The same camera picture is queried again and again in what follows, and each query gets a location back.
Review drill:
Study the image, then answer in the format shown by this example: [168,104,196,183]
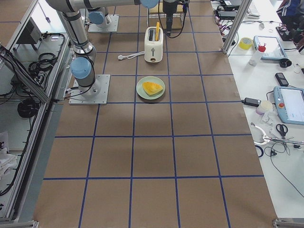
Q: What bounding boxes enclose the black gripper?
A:
[162,0,190,36]

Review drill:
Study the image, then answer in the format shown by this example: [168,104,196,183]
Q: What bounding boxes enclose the white toaster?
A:
[144,27,163,63]

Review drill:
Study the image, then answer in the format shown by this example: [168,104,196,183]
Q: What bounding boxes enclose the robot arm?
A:
[87,0,190,38]
[47,0,156,104]

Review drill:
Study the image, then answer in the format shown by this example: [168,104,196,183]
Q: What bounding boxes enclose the toast slice in toaster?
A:
[155,21,160,41]

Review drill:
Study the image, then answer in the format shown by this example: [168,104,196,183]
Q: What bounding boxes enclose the triangular bread on plate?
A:
[142,81,163,96]

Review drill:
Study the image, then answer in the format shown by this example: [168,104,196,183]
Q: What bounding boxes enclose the light green plate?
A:
[136,76,165,100]

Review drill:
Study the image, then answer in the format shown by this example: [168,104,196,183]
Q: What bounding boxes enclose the yellow tape roll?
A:
[238,37,253,50]

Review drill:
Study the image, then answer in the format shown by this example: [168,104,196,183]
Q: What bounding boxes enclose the white bottle red cap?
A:
[248,45,266,66]

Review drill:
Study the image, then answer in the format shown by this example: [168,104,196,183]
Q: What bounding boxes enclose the upper blue teach pendant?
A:
[253,36,287,61]

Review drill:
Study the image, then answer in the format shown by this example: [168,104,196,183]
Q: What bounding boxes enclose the blue teach pendant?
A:
[266,86,304,125]
[253,36,287,61]

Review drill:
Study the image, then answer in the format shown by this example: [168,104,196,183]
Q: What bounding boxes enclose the black power adapter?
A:
[241,97,261,107]

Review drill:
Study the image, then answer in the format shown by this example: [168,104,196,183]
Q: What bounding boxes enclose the black tape roll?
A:
[279,58,292,68]

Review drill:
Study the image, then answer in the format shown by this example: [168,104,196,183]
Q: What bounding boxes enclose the white cup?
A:
[256,100,273,115]

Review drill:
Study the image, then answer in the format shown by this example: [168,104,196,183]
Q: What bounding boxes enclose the grey control box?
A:
[14,17,42,50]

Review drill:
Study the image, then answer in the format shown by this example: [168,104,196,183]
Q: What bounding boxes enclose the lower blue teach pendant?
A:
[266,86,304,125]

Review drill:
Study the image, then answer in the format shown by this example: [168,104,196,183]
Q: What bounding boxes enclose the black scissors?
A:
[275,123,288,139]

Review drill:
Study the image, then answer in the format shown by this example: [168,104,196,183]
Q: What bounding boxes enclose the wire and wood rack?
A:
[147,2,187,30]

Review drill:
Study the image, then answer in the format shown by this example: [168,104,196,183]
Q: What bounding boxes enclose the black adapter with cables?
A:
[215,10,237,20]

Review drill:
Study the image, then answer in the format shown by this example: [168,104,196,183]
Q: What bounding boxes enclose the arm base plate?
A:
[68,74,110,105]
[88,12,119,33]

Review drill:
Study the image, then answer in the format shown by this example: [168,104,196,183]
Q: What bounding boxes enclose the white toaster power cable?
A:
[117,51,145,61]

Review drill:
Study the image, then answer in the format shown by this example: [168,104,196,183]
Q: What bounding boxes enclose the aluminium frame post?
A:
[222,0,252,54]

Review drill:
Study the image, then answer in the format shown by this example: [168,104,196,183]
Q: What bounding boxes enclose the coiled black cables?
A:
[17,98,36,119]

